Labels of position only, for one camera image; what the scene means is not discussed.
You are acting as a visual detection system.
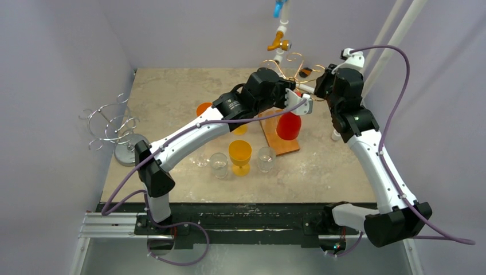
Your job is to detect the red plastic wine glass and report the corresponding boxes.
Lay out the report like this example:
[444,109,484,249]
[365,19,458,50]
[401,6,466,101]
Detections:
[276,112,302,140]

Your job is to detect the brass faucet with blue handle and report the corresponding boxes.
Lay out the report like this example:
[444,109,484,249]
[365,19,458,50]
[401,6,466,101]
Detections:
[267,0,292,52]

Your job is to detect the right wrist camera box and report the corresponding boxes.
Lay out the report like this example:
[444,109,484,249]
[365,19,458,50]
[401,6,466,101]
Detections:
[339,48,365,71]

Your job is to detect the clear tall flute glass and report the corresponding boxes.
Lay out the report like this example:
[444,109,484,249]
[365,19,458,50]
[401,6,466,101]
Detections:
[258,109,279,133]

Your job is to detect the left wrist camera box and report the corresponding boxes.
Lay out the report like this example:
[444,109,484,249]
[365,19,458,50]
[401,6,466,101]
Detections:
[284,88,313,116]

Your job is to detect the yellow plastic goblet far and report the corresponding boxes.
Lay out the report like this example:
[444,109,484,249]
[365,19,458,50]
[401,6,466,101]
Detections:
[232,124,248,136]

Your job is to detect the yellow plastic goblet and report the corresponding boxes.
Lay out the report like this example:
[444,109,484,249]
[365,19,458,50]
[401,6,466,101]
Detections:
[228,140,252,176]
[232,124,248,136]

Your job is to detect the yellow plastic goblet near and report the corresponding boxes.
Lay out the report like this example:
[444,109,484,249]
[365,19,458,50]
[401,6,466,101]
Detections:
[228,140,252,176]

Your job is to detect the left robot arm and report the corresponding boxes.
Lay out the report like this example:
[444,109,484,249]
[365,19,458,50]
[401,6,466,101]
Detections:
[135,68,296,234]

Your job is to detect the chrome wine glass rack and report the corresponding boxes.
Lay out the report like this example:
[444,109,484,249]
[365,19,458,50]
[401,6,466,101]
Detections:
[79,93,148,167]

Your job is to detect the small black orange object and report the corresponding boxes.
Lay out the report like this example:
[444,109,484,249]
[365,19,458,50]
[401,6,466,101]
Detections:
[298,67,313,78]

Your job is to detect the white pvc pipe frame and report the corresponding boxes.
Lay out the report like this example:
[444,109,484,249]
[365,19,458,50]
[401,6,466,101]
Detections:
[272,0,429,142]

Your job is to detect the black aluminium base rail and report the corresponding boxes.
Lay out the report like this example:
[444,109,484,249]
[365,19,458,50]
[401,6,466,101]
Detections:
[80,203,359,250]

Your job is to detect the gold rack with wooden base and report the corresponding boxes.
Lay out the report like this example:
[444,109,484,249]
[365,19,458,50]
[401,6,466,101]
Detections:
[260,53,326,156]

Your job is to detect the orange plastic goblet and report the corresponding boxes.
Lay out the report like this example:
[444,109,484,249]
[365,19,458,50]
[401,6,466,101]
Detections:
[196,102,212,116]

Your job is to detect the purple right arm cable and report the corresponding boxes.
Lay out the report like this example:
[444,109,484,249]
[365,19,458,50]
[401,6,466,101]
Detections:
[326,45,476,259]

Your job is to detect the clear wine glass left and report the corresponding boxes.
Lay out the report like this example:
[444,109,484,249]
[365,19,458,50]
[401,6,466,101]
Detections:
[192,146,208,168]

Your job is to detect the clear short glass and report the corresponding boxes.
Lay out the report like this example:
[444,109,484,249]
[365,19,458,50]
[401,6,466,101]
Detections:
[209,152,228,179]
[257,147,276,173]

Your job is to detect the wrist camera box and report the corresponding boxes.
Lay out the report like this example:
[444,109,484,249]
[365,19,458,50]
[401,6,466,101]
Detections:
[284,88,313,116]
[339,48,365,71]

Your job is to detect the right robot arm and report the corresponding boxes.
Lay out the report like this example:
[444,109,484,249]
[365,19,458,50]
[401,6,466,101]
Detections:
[315,64,433,248]

